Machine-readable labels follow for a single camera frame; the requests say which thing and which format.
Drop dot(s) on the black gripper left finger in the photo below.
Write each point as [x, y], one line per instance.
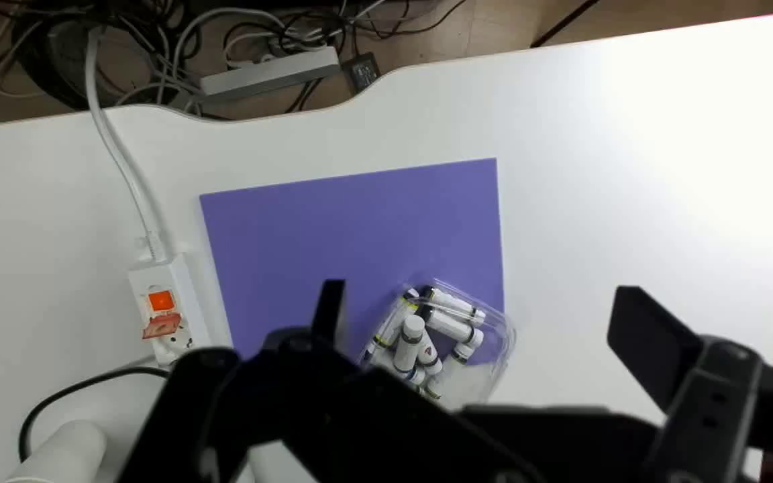
[327, 309]

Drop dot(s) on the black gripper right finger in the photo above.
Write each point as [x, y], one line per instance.
[652, 345]

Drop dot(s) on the white extension power strip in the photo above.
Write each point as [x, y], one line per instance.
[170, 313]

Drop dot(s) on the purple paper sheet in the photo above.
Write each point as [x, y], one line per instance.
[377, 231]

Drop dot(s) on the clear plastic marker container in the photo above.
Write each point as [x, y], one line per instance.
[442, 342]

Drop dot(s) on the grey power strip on floor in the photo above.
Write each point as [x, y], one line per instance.
[270, 76]

